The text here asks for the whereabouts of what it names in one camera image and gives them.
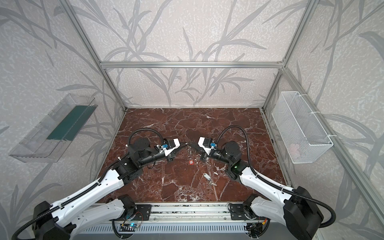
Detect key with light tag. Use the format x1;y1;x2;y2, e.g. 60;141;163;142
203;173;212;182

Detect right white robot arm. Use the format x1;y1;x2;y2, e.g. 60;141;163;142
189;141;324;240

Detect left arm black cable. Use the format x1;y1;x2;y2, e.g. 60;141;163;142
11;127;165;240

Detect aluminium frame profiles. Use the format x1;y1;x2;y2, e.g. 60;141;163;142
59;1;384;224

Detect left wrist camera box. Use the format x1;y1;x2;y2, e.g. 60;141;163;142
155;139;181;157

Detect white wire mesh basket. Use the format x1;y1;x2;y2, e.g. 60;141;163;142
272;91;334;164

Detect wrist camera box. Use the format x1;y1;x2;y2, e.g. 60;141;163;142
198;137;217;156
155;139;181;157

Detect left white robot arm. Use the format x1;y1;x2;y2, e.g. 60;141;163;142
32;138;186;240

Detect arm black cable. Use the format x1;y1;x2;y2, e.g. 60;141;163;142
11;127;165;240
215;124;337;229

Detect clear plastic wall bin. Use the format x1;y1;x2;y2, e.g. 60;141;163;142
9;94;98;163

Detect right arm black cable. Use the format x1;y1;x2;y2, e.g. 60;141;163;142
215;124;337;229

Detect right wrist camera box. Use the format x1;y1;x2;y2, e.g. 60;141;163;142
198;137;217;156

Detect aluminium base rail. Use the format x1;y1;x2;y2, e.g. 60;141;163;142
136;202;265;224

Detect white slotted cable duct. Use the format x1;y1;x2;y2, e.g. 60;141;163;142
73;223;250;235

